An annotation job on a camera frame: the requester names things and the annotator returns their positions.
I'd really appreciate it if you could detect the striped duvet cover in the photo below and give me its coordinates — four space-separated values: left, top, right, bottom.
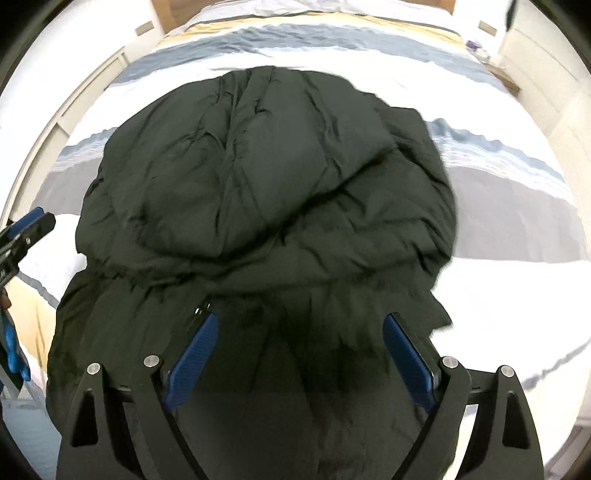
9 1 590 462

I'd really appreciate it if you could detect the white low cabinet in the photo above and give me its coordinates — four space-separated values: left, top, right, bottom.
1 48 129 225

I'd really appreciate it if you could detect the wall switch plate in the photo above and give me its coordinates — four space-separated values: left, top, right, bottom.
135 21 154 36
478 21 497 37

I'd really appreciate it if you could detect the wooden headboard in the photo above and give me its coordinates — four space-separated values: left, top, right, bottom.
151 1 456 33

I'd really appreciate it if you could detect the left wall switch plate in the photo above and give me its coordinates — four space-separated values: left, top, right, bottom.
135 21 154 36

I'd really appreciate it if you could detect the white wardrobe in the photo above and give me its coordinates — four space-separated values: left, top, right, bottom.
500 1 590 232

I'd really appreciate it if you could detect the right wall switch plate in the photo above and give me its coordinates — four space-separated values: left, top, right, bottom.
478 21 497 37

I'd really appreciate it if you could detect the black puffer jacket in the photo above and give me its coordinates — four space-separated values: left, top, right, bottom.
47 66 457 479

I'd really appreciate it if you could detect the right wooden nightstand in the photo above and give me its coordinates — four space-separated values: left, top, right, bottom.
484 63 521 98

